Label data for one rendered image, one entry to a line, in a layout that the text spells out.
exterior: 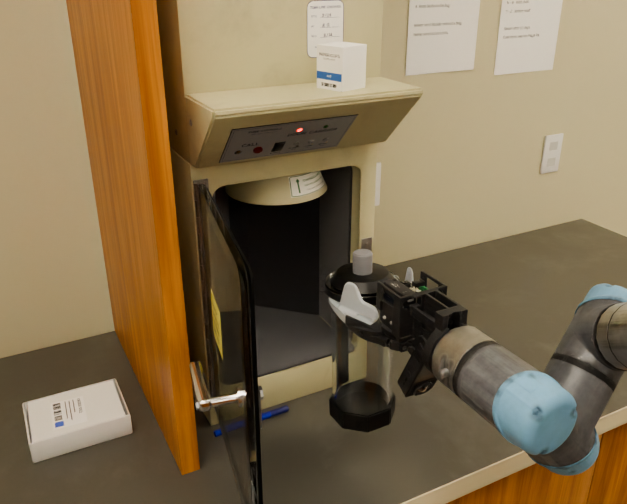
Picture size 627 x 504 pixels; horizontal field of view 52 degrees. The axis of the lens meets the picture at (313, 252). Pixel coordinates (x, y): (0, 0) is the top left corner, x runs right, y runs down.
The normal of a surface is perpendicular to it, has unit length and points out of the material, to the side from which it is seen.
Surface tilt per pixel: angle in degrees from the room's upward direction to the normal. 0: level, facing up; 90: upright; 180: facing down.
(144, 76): 90
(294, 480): 0
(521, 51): 90
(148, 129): 90
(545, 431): 89
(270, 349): 0
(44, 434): 0
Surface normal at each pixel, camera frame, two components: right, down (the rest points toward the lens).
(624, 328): -0.98, -0.15
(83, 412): 0.00, -0.91
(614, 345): -0.97, 0.21
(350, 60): 0.71, 0.29
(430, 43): 0.47, 0.37
